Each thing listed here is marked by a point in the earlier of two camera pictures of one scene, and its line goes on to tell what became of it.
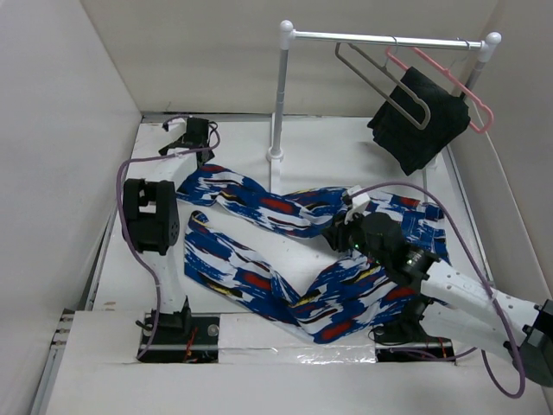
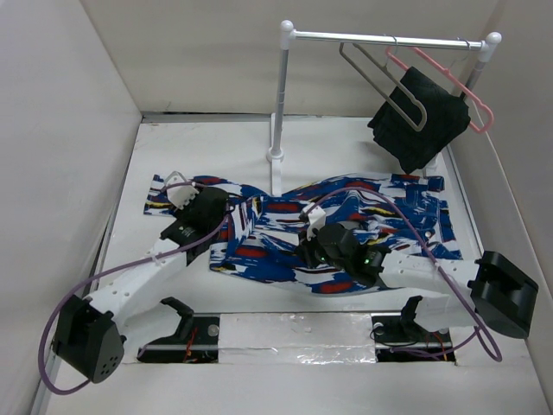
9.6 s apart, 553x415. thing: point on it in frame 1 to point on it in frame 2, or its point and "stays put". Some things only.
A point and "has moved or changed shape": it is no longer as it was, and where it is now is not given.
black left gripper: (164, 150) to (184, 213)
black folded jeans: (420, 120) stays put
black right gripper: (335, 232) to (304, 250)
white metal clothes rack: (490, 43) stays put
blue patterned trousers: (341, 300) has moved or changed shape
